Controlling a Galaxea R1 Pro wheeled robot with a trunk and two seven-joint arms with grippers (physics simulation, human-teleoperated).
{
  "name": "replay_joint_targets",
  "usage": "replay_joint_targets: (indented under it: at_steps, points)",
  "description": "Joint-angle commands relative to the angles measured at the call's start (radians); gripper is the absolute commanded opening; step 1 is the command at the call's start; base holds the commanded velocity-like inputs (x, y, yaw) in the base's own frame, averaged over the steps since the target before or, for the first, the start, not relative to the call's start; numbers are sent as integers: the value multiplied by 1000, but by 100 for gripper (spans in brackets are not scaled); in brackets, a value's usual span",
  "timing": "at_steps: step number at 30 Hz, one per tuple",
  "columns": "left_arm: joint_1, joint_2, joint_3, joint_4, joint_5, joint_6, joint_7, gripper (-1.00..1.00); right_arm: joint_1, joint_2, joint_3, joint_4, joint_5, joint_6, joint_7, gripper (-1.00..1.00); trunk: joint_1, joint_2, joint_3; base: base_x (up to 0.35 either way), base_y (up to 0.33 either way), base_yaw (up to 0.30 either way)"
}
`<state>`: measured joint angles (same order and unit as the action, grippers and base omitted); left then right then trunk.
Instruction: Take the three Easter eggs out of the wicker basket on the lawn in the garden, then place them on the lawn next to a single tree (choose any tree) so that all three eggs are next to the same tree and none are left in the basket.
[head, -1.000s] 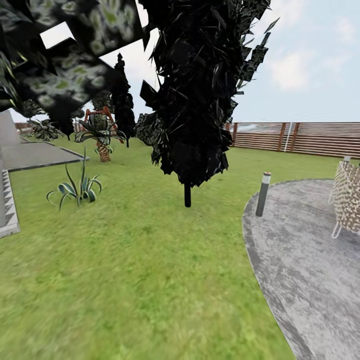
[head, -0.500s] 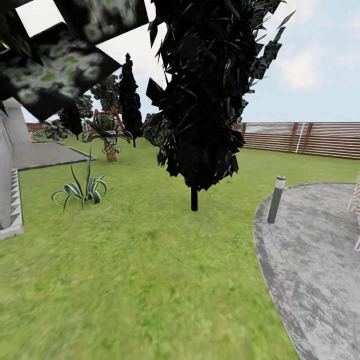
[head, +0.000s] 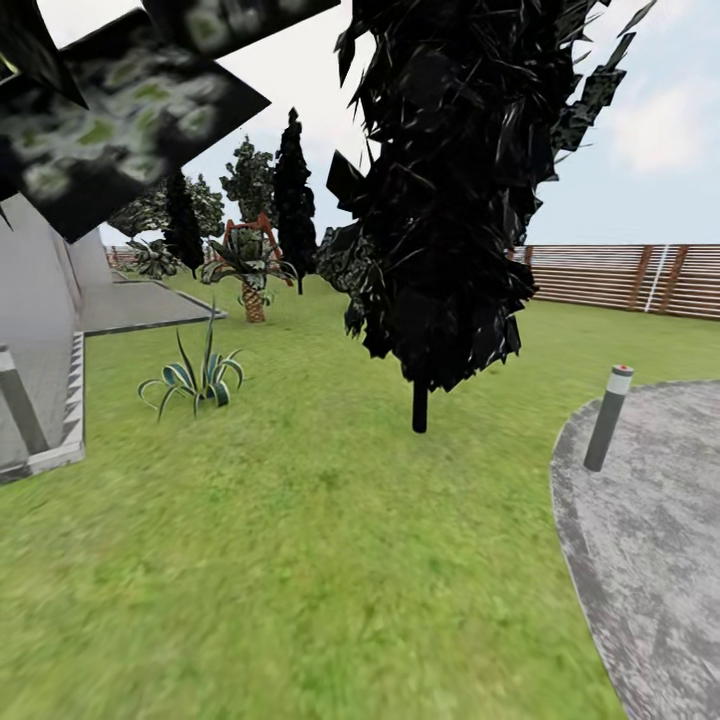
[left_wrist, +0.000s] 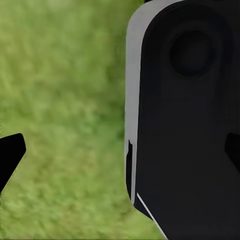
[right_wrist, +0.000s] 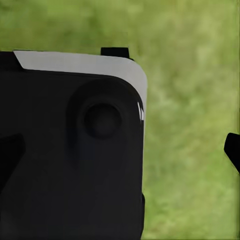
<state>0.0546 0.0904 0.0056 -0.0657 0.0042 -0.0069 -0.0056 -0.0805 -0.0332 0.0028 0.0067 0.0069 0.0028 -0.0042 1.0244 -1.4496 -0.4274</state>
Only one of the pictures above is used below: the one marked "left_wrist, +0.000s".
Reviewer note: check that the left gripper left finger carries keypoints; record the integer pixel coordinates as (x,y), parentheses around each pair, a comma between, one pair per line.
(12,149)

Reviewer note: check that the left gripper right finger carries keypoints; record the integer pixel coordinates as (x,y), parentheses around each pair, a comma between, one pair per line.
(232,149)

